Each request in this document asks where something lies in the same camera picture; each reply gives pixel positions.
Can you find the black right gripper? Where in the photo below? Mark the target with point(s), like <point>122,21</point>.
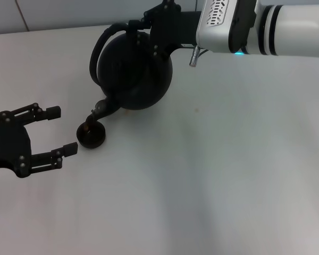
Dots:
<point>175,29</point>

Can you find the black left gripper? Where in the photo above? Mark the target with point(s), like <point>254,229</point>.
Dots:
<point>10,143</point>

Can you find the small black teacup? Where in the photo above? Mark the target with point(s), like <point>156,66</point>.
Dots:
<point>93,144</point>

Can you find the black round teapot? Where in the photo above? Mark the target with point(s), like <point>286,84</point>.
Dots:
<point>127,79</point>

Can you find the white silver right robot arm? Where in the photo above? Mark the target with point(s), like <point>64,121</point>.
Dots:
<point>295,29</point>

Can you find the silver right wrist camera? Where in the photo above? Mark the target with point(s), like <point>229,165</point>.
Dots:
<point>215,26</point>

